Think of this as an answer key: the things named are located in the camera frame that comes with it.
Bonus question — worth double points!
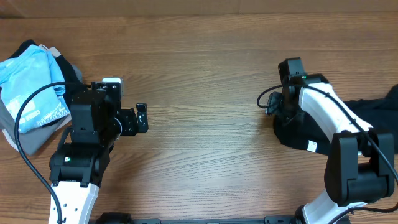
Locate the black t-shirt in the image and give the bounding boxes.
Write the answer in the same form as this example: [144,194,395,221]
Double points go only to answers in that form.
[273,83,397,155]

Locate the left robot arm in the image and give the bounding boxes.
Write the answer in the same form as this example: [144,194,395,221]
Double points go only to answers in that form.
[49,78,149,223]

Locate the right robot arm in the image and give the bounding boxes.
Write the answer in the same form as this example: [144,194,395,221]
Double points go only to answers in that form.
[264,57,397,224]

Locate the black folded shirt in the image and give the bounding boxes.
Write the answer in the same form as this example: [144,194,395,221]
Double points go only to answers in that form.
[9,39,84,106]

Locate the grey folded shirt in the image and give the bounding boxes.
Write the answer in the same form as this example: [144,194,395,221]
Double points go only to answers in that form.
[0,63,84,156]

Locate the light blue folded shirt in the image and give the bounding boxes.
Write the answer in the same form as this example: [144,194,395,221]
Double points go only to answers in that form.
[1,45,70,134]

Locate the beige folded shirt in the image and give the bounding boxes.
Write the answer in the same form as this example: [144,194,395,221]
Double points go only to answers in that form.
[1,44,71,155]

